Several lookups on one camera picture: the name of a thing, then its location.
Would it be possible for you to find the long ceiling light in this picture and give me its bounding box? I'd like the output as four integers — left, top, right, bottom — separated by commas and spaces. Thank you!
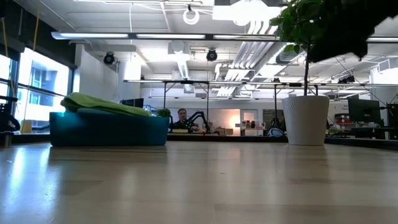
51, 30, 398, 44

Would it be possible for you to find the white round background object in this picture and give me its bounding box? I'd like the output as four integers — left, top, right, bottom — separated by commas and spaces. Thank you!
267, 127, 285, 138

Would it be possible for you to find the darker green microfiber towel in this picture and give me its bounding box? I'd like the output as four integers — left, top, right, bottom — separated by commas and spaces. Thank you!
60, 91, 154, 118

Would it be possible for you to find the teal plastic bin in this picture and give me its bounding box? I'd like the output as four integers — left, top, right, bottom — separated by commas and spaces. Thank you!
49, 107, 170, 147

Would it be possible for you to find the green plant in white pot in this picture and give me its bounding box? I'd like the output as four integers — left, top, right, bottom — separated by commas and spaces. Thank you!
269, 0, 331, 146

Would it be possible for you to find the person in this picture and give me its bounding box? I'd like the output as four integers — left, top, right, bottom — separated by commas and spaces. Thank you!
172, 108, 200, 131

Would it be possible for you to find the large black background monitor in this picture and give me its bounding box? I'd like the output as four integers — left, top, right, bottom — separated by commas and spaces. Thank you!
347, 98, 382, 125

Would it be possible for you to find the black background table frame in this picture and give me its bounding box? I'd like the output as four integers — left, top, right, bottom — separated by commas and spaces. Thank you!
162, 80, 210, 125

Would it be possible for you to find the white ceiling cable loop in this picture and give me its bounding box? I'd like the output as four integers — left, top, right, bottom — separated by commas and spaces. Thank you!
182, 8, 200, 26

